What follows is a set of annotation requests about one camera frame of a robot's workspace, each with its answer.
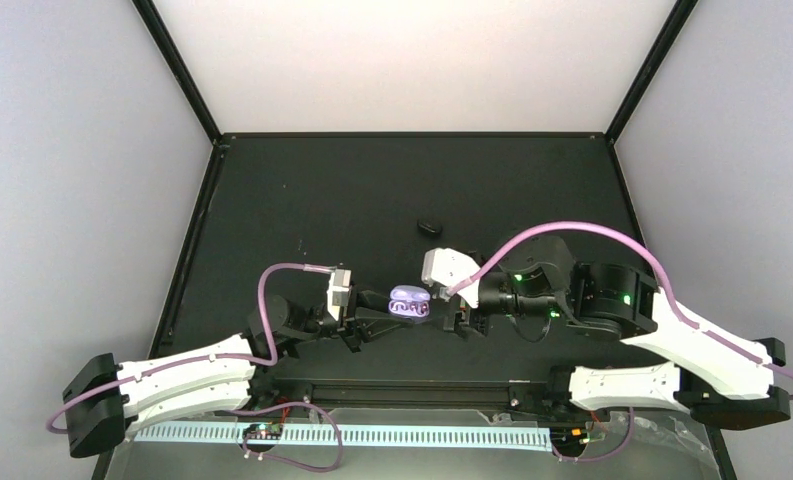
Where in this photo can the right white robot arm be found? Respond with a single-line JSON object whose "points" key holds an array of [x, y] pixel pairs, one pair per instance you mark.
{"points": [[717, 378]]}

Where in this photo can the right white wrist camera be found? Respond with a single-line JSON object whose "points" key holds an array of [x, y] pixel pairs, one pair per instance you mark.
{"points": [[452, 273]]}

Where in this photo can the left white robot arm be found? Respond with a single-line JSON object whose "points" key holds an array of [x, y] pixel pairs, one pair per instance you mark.
{"points": [[109, 402]]}

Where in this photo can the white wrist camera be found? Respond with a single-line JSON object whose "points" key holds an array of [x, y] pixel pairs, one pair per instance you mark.
{"points": [[338, 292], [452, 273]]}

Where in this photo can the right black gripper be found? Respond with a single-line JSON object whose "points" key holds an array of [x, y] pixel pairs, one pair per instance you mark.
{"points": [[447, 319]]}

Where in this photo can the black earbud charging case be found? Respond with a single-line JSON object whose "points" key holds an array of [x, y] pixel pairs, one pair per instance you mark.
{"points": [[429, 227]]}

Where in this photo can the white slotted cable duct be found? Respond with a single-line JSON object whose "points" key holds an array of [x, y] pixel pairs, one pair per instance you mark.
{"points": [[403, 436]]}

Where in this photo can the black aluminium front rail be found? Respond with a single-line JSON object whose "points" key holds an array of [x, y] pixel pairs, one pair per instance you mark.
{"points": [[396, 392]]}

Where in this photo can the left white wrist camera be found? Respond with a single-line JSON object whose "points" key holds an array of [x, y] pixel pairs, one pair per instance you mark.
{"points": [[338, 292]]}

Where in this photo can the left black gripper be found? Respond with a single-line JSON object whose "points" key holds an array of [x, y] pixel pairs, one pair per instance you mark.
{"points": [[364, 326]]}

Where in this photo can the lavender earbud charging case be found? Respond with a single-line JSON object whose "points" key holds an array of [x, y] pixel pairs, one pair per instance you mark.
{"points": [[410, 302]]}

